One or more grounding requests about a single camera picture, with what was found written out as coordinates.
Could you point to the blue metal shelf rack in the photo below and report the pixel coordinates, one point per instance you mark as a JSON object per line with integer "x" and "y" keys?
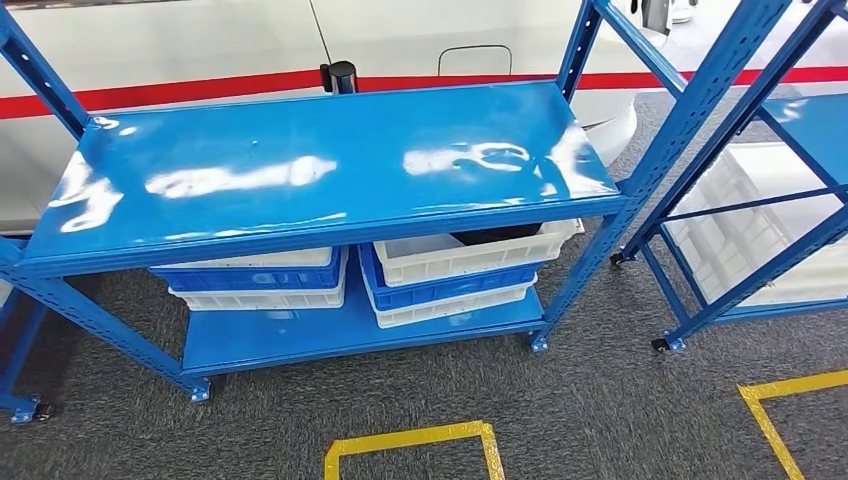
{"x": 298, "y": 152}
{"x": 722, "y": 298}
{"x": 20, "y": 371}

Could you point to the blue plastic crate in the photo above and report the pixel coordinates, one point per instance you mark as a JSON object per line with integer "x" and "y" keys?
{"x": 252, "y": 278}
{"x": 437, "y": 291}

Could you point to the black cylindrical device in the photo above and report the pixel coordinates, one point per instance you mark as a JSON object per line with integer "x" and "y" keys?
{"x": 341, "y": 78}

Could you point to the yellow floor tape square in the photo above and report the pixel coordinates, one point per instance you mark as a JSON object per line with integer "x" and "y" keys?
{"x": 411, "y": 437}
{"x": 762, "y": 411}

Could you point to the white car with red stripe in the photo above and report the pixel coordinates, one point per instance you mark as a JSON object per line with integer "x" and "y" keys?
{"x": 199, "y": 40}

